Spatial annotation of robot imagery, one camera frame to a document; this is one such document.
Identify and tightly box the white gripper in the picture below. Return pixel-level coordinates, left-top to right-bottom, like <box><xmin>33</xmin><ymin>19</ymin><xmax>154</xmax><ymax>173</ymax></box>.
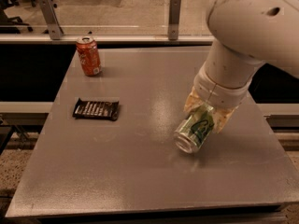
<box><xmin>184</xmin><ymin>67</ymin><xmax>250</xmax><ymax>133</ymax></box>

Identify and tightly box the black office chair left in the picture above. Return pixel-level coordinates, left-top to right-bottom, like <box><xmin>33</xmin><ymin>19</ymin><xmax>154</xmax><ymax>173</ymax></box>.
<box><xmin>0</xmin><ymin>0</ymin><xmax>48</xmax><ymax>35</ymax></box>

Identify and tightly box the orange soda can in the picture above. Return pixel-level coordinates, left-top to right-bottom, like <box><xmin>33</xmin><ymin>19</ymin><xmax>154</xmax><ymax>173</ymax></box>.
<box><xmin>76</xmin><ymin>35</ymin><xmax>101</xmax><ymax>77</ymax></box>

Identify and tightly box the green soda can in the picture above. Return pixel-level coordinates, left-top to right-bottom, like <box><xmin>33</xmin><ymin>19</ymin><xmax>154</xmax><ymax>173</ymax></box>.
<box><xmin>174</xmin><ymin>105</ymin><xmax>214</xmax><ymax>154</ymax></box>

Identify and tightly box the metal barrier rail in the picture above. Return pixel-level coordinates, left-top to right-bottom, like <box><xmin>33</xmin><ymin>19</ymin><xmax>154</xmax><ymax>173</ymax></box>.
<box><xmin>0</xmin><ymin>34</ymin><xmax>214</xmax><ymax>45</ymax></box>

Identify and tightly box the metal rail bracket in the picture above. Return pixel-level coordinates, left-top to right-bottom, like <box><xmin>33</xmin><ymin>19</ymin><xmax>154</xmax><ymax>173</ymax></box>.
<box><xmin>168</xmin><ymin>0</ymin><xmax>181</xmax><ymax>40</ymax></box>
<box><xmin>37</xmin><ymin>0</ymin><xmax>64</xmax><ymax>40</ymax></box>

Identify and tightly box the middle metal rail bracket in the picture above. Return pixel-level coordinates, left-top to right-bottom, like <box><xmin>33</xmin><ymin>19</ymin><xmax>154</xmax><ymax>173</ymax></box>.
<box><xmin>168</xmin><ymin>0</ymin><xmax>181</xmax><ymax>40</ymax></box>

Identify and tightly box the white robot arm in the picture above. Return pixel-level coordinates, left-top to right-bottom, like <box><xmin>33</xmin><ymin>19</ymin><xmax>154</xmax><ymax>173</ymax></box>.
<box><xmin>184</xmin><ymin>0</ymin><xmax>299</xmax><ymax>132</ymax></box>

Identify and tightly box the dark chocolate bar wrapper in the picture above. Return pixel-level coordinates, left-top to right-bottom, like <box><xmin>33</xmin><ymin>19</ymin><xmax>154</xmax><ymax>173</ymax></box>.
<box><xmin>72</xmin><ymin>98</ymin><xmax>119</xmax><ymax>121</ymax></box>

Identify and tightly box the left metal rail bracket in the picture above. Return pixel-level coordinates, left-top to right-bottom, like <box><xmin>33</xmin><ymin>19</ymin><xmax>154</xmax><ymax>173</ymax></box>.
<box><xmin>37</xmin><ymin>0</ymin><xmax>64</xmax><ymax>40</ymax></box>

